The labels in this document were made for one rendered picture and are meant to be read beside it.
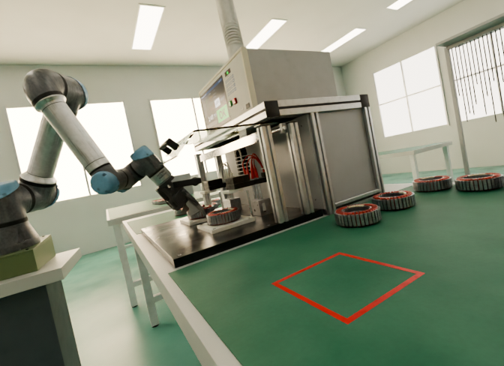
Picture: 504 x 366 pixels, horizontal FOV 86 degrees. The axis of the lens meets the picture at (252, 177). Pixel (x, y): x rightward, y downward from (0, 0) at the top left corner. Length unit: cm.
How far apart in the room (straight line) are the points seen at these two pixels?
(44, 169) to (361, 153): 117
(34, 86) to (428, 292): 111
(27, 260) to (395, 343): 106
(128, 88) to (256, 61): 509
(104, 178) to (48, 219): 469
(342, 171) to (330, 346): 68
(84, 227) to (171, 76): 332
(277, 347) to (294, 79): 85
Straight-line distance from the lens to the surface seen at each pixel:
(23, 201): 124
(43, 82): 112
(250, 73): 92
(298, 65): 105
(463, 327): 37
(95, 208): 557
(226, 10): 279
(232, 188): 91
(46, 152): 126
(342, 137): 96
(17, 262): 117
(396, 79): 795
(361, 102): 105
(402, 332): 35
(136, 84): 598
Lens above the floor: 95
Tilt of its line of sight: 2 degrees down
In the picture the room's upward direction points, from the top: 11 degrees counter-clockwise
